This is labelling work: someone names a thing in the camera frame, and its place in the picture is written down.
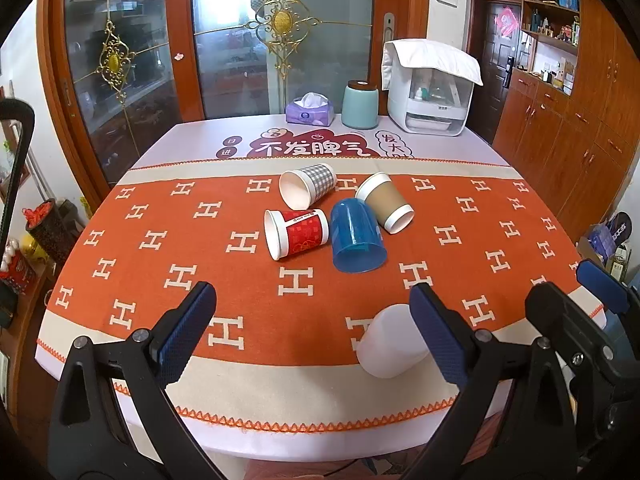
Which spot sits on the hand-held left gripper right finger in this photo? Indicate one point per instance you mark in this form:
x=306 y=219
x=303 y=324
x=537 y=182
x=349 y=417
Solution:
x=440 y=335

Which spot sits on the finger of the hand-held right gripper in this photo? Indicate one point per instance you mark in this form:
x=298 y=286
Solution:
x=555 y=310
x=602 y=285

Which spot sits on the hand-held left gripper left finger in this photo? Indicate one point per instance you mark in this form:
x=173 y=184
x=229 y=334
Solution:
x=187 y=327

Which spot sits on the white plastic cup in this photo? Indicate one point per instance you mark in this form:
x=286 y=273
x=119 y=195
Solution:
x=385 y=347

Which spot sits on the blue plastic cup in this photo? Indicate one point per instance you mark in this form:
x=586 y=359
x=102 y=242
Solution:
x=356 y=237

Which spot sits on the brown paper cup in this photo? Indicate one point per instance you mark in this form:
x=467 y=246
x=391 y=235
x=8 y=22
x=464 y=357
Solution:
x=385 y=202

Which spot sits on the red paper cup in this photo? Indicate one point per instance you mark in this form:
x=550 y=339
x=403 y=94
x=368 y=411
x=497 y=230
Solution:
x=302 y=232

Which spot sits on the grey checked paper cup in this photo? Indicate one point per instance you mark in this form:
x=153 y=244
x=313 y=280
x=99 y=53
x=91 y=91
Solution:
x=315 y=180

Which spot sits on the blue box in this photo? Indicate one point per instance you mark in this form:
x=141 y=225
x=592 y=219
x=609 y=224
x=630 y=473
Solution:
x=602 y=242

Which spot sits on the orange patterned tablecloth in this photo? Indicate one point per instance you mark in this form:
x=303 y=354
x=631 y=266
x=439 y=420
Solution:
x=160 y=200

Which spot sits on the black mesh holder with red items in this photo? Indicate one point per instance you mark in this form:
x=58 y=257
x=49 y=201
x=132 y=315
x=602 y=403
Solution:
x=47 y=232

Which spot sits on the red box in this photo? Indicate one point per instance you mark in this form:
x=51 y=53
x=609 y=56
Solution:
x=17 y=272

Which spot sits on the dark wooden entrance door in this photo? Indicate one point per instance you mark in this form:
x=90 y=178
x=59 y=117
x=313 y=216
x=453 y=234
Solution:
x=492 y=90

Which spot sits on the white countertop appliance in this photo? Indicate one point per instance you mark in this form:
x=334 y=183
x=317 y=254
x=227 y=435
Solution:
x=435 y=110

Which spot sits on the black stand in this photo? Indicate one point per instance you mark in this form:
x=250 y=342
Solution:
x=17 y=160

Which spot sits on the teal canister with brown lid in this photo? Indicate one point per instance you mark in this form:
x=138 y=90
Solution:
x=360 y=107

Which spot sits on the purple tissue box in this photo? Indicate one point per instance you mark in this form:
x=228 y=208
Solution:
x=310 y=114

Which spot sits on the glass door with gold ornament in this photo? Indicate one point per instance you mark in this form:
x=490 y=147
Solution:
x=125 y=60
x=280 y=35

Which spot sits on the white cloth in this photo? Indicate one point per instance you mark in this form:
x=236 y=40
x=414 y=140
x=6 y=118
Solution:
x=430 y=57

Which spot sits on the red door decoration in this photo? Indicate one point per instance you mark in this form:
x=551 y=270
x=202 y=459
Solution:
x=506 y=22

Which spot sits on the wooden wall cabinet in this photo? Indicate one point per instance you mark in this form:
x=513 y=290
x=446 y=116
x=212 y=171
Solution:
x=575 y=125

